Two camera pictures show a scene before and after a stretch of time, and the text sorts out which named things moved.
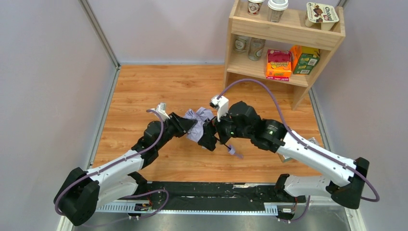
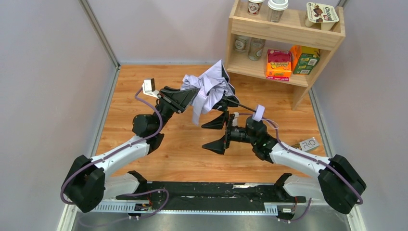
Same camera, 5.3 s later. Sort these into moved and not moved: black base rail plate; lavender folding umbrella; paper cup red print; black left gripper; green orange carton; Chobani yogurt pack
Moved: lavender folding umbrella; black left gripper
Not moved: black base rail plate; paper cup red print; Chobani yogurt pack; green orange carton
